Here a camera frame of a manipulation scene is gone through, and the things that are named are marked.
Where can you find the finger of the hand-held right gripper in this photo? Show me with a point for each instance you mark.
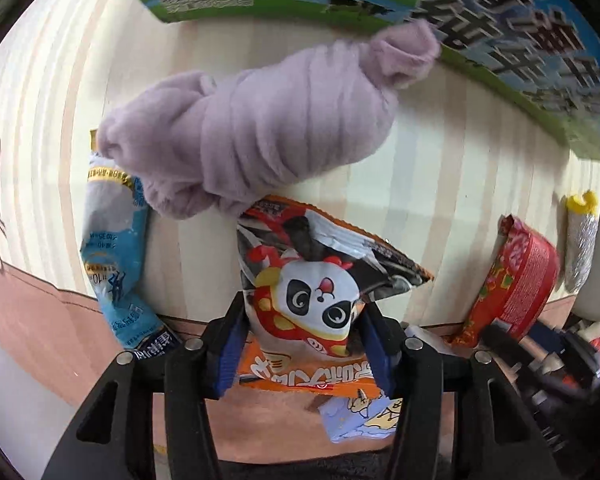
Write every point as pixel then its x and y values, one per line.
pixel 505 342

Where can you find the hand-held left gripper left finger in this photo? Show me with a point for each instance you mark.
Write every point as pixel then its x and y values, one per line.
pixel 230 350

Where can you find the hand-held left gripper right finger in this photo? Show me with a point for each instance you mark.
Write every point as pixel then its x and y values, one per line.
pixel 377 355

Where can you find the panda print snack packet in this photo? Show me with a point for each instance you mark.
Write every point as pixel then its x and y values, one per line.
pixel 305 300

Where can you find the small blue cartoon packet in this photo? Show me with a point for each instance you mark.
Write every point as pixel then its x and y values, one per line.
pixel 365 415

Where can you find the red snack packet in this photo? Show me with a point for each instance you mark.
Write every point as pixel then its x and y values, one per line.
pixel 515 280

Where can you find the silver packet with yellow cap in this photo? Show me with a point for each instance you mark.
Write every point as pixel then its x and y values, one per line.
pixel 580 240

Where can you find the blue snack packet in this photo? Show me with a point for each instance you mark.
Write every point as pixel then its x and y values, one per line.
pixel 112 260

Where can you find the purple plush cloth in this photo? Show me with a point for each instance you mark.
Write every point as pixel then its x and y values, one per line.
pixel 260 130

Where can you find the cat print striped mat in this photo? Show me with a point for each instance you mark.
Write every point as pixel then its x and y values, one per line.
pixel 45 170

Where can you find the green printed cardboard box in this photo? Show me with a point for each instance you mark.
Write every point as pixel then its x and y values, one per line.
pixel 500 35

